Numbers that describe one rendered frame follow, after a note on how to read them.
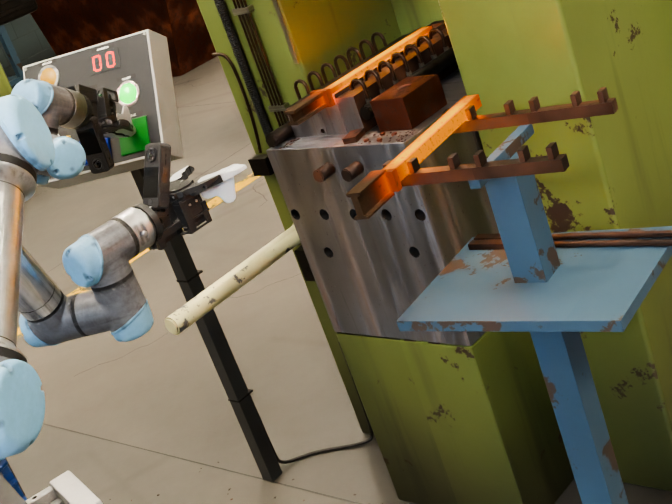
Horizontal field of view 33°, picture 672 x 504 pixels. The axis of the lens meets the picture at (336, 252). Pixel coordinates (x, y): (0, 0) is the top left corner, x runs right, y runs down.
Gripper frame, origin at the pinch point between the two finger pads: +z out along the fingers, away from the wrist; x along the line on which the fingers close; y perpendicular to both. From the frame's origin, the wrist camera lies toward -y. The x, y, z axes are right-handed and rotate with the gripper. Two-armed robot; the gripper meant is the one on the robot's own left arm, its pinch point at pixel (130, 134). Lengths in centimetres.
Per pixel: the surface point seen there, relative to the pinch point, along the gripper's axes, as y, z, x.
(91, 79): 14.9, 1.5, 9.0
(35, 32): 309, 657, 495
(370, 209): -34, -46, -69
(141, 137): -0.8, 1.3, -1.9
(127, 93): 9.5, 1.1, 0.1
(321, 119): -6.4, 1.7, -43.7
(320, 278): -36, 18, -31
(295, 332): -41, 132, 29
